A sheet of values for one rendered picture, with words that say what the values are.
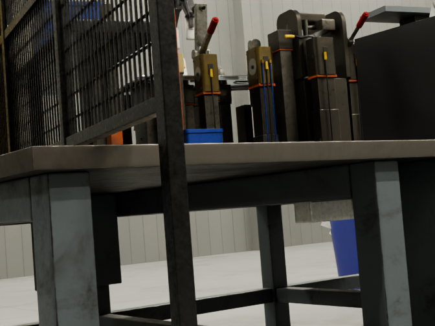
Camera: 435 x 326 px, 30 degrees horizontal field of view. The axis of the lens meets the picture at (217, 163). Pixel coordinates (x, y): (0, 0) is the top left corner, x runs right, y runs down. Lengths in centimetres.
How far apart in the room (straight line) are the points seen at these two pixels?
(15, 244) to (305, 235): 437
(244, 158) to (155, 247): 884
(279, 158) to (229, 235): 942
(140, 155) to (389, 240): 68
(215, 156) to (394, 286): 57
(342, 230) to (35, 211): 406
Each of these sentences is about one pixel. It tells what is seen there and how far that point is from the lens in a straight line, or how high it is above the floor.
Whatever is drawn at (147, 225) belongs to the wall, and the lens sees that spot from 1031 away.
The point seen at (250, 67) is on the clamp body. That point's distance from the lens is 256.
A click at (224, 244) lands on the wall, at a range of 1096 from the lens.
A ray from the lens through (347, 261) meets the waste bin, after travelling 538.
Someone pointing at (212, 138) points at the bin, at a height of 77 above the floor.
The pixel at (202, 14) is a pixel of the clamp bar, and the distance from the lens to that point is 254.
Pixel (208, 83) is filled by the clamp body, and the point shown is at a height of 96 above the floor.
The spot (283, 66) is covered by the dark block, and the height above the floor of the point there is 101.
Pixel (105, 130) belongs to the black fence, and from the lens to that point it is 155.
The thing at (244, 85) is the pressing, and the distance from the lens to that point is 282.
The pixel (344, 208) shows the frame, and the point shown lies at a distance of 339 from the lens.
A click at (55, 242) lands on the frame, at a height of 54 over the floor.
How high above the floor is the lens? 57
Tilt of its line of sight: 3 degrees up
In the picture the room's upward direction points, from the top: 4 degrees counter-clockwise
